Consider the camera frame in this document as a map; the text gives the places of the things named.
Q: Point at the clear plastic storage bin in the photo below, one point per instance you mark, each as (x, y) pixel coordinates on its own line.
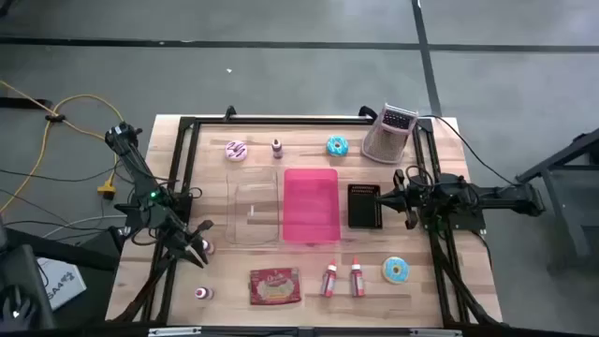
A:
(252, 187)

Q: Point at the black computer mouse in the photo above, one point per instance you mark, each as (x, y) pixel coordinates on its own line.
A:
(16, 309)

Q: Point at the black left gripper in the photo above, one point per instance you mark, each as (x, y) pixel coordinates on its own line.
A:
(180, 239)

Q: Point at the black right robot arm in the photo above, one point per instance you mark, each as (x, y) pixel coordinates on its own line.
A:
(496, 196)

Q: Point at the black metal table frame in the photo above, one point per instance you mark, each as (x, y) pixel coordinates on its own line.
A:
(304, 121)

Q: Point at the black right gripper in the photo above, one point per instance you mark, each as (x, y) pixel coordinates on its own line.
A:
(412, 201)

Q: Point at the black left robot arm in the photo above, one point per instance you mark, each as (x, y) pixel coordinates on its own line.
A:
(135, 164)

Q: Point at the red popcorn packet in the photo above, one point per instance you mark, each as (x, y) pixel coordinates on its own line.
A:
(276, 288)

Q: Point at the pink frosted toy donut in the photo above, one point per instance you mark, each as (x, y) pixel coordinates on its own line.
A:
(231, 154)

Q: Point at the yellow power plug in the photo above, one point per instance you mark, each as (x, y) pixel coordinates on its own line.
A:
(106, 189)

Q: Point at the pink translucent plastic bin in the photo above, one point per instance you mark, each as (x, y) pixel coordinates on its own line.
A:
(311, 206)

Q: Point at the teal frosted toy donut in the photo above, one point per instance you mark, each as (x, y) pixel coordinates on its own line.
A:
(331, 150)

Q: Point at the silver metal bracket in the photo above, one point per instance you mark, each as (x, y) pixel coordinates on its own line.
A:
(175, 332)
(435, 332)

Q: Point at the black frame clamp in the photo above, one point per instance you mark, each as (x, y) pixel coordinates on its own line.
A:
(367, 112)
(229, 113)

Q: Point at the red food colouring bottle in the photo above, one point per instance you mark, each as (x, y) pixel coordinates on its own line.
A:
(358, 283)
(328, 283)

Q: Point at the black mouse pad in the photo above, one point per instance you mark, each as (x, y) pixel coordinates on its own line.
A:
(28, 271)

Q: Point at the white cardboard box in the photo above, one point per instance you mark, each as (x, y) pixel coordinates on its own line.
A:
(61, 285)

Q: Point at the blue frosted tan donut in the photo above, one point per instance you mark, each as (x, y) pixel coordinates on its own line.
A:
(388, 276)

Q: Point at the dark grey metal cart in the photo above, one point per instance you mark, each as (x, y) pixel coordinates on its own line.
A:
(568, 210)

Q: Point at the black slotted plastic basket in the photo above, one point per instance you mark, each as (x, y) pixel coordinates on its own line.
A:
(362, 210)

